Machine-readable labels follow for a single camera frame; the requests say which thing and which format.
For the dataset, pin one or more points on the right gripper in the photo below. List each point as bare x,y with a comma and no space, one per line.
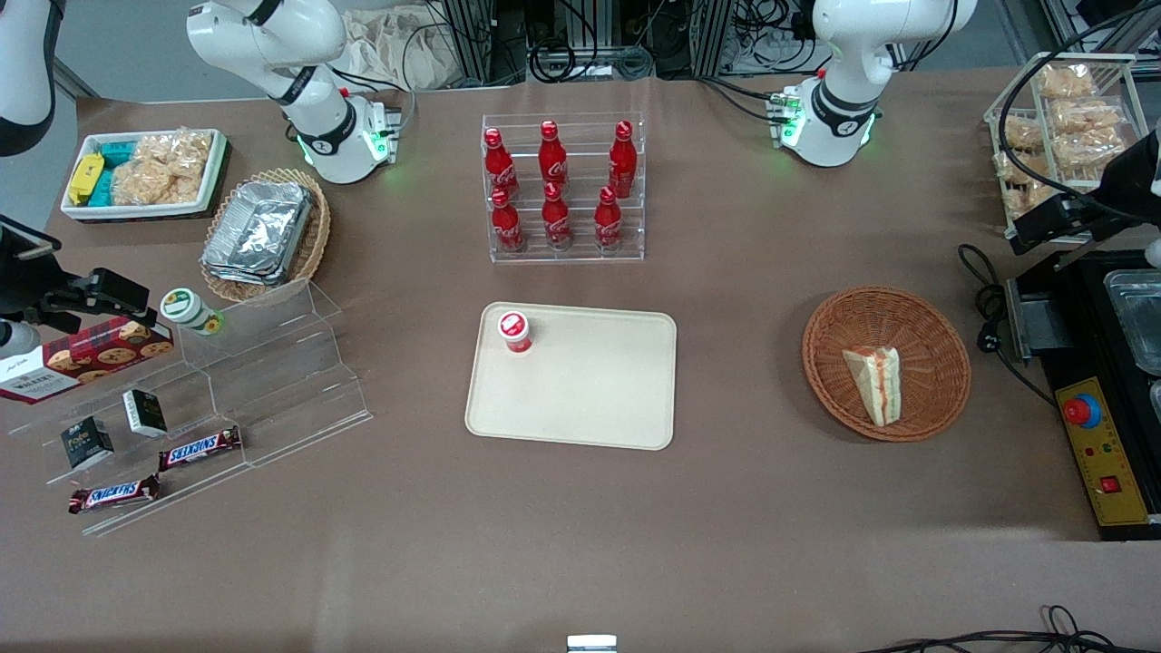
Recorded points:
20,281

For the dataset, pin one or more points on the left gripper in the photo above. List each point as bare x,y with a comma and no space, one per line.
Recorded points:
1127,178

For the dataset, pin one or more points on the triangular sandwich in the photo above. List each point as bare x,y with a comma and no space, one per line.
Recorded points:
875,385

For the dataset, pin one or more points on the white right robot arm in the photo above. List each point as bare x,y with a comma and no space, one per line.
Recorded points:
317,127

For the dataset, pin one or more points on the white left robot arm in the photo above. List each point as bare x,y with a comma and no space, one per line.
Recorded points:
843,109

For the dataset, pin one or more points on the white rectangular snack tray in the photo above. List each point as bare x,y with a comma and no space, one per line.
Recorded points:
136,211

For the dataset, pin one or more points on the round brown wicker basket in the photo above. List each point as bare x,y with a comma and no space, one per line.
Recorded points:
934,363

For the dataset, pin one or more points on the oval wicker basket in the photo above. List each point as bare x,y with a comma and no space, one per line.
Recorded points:
315,245

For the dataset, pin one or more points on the beige plastic serving tray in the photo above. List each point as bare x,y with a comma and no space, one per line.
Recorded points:
590,381

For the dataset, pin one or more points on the steel pan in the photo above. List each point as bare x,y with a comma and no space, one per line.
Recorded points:
1138,317

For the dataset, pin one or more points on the red tartan cookie box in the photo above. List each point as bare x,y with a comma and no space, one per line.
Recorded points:
91,358

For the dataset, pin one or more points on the black machine with yellow panel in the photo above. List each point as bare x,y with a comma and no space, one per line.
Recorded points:
1079,308

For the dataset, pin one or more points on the small black snack box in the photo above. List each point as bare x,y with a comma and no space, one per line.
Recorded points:
145,413
86,443

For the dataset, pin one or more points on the green lid yogurt cup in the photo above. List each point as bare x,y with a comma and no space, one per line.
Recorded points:
186,307

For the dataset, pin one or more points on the teal snack pack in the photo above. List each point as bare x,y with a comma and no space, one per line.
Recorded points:
116,152
102,189

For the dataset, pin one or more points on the red emergency stop button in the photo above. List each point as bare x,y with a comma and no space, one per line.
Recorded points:
1081,412

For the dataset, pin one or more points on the yellow snack pack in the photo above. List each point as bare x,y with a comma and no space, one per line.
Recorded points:
86,177

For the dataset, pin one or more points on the Snickers chocolate bar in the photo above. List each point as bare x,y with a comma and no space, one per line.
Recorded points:
113,494
200,448

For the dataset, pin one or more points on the clear bag of rice crackers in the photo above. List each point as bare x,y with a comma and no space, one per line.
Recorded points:
177,150
145,184

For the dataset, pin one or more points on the aluminium foil container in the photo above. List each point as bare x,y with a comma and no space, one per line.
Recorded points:
261,227
236,277

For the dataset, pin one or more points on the clear acrylic stepped shelf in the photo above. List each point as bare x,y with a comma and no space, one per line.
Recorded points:
272,381

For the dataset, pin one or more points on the red lid yogurt cup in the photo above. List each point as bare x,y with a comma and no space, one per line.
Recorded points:
515,331

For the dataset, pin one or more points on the red cola bottle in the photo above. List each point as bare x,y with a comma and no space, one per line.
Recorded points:
556,219
507,225
622,163
500,165
608,222
552,159

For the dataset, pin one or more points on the clear acrylic bottle rack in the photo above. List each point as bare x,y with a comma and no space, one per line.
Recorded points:
590,256

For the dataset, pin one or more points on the right arm wrist camera box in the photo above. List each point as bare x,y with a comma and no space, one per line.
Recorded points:
104,292

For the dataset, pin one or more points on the aluminium frame post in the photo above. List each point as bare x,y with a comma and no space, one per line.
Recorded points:
712,36
472,41

